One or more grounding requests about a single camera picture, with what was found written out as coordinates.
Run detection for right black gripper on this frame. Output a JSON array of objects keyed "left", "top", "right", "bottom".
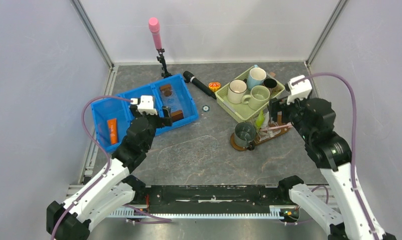
[{"left": 266, "top": 92, "right": 313, "bottom": 141}]

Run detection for white toothpaste tube red cap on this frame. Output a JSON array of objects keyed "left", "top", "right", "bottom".
[{"left": 261, "top": 112, "right": 270, "bottom": 131}]

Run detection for grey toothbrush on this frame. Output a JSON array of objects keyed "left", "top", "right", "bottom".
[{"left": 266, "top": 122, "right": 281, "bottom": 135}]

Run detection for green toothpaste tube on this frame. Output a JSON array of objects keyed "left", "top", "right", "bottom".
[{"left": 255, "top": 110, "right": 265, "bottom": 130}]

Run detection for clear plastic toothbrush holder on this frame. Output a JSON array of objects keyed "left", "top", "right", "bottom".
[{"left": 250, "top": 117, "right": 290, "bottom": 145}]

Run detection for brown oval wooden tray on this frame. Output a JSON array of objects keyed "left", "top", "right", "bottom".
[{"left": 230, "top": 112, "right": 292, "bottom": 152}]

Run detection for dark grey mug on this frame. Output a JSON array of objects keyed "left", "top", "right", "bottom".
[{"left": 234, "top": 122, "right": 256, "bottom": 151}]

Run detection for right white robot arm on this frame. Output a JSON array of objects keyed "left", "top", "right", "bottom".
[{"left": 269, "top": 98, "right": 396, "bottom": 240}]

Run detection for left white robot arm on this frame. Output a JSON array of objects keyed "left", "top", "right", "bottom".
[{"left": 47, "top": 103, "right": 173, "bottom": 240}]

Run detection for orange toothpaste tube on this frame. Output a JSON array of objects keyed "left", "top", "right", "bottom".
[{"left": 107, "top": 118, "right": 118, "bottom": 145}]

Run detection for light green mug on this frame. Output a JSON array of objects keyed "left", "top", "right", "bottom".
[{"left": 241, "top": 85, "right": 271, "bottom": 111}]

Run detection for black mug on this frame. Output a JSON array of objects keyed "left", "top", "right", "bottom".
[{"left": 263, "top": 78, "right": 279, "bottom": 94}]

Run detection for green plastic basket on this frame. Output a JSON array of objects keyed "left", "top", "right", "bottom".
[{"left": 215, "top": 64, "right": 285, "bottom": 123}]

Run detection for light blue mug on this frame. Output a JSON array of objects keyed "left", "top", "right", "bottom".
[{"left": 246, "top": 67, "right": 267, "bottom": 90}]

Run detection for white mug brown rim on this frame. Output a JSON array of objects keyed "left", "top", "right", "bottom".
[{"left": 227, "top": 79, "right": 247, "bottom": 104}]

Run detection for black cylinder marker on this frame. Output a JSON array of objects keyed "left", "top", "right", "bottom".
[{"left": 183, "top": 71, "right": 217, "bottom": 100}]

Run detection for orange yellow toy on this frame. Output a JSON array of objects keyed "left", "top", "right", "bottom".
[{"left": 208, "top": 82, "right": 221, "bottom": 93}]

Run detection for pink microphone on stand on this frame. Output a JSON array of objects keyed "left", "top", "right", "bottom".
[{"left": 148, "top": 17, "right": 171, "bottom": 79}]

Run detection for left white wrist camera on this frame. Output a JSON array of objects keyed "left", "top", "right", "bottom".
[{"left": 137, "top": 95, "right": 158, "bottom": 115}]

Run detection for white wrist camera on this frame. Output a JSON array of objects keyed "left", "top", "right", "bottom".
[
  {"left": 285, "top": 75, "right": 312, "bottom": 105},
  {"left": 137, "top": 95, "right": 158, "bottom": 115}
]

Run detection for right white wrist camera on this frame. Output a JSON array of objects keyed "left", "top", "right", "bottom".
[{"left": 285, "top": 75, "right": 312, "bottom": 105}]

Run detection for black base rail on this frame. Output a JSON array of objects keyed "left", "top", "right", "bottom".
[{"left": 114, "top": 184, "right": 301, "bottom": 223}]

